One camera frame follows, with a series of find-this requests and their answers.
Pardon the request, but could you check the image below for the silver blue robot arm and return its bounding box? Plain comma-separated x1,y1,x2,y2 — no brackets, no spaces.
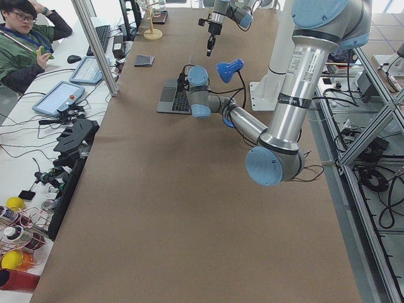
178,1,372,186
198,1,262,57

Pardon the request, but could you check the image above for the black plastic rack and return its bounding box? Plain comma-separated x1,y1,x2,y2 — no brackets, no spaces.
47,119,100,241

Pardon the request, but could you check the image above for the yellow ball lower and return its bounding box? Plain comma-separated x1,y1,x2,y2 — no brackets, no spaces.
1,250,23,270

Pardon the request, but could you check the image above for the folded grey cloth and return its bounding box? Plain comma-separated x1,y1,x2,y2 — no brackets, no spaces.
134,54,155,67

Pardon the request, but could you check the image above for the aluminium frame post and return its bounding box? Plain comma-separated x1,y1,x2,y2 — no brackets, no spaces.
71,0,118,97

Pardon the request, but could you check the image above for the blue teach pendant near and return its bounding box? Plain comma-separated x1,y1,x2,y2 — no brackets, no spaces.
32,81,85,116

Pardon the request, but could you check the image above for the aluminium frame side rail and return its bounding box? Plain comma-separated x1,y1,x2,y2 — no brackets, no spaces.
315,48,403,302

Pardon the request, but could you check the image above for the copper wire basket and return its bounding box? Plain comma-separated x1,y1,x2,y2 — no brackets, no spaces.
1,206,52,272

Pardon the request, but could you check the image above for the yellow ball upper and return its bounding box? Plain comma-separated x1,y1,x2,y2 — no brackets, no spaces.
6,196,26,211

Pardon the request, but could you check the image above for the blue desk lamp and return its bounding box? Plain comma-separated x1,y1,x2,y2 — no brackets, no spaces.
217,59,247,131

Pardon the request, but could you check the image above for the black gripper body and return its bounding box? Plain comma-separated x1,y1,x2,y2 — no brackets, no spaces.
177,65,193,92
198,18,222,35

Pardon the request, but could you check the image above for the yellow ball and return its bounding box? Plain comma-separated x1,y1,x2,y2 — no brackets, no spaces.
6,196,26,211
1,250,23,270

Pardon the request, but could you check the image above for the black keyboard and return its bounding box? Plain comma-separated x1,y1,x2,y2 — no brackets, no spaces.
92,25,110,53

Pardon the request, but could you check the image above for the red cylinder container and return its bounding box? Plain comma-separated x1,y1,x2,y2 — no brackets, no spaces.
1,269,40,294

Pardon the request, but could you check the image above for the blue teach pendant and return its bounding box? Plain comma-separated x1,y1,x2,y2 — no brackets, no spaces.
69,56,103,85
32,81,85,116

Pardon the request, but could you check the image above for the black computer mouse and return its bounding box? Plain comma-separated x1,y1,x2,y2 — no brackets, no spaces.
67,55,81,64

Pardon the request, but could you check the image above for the seated person in green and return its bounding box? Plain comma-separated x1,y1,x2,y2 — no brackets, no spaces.
1,1,73,95

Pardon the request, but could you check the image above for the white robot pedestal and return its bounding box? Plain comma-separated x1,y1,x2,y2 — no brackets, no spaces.
250,0,295,111

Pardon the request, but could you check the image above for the black power adapter box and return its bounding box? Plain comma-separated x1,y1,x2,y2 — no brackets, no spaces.
112,35,126,59

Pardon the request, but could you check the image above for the wooden stand with round base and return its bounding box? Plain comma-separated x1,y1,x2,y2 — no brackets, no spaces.
143,1,163,40

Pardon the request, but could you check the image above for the grey laptop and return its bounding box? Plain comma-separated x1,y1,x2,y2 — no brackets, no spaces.
157,79,191,115

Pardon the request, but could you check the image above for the blue teach pendant far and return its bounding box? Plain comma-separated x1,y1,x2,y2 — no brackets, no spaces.
69,56,103,85

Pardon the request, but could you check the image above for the black box at table edge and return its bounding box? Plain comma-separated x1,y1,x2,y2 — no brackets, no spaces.
152,11,168,25

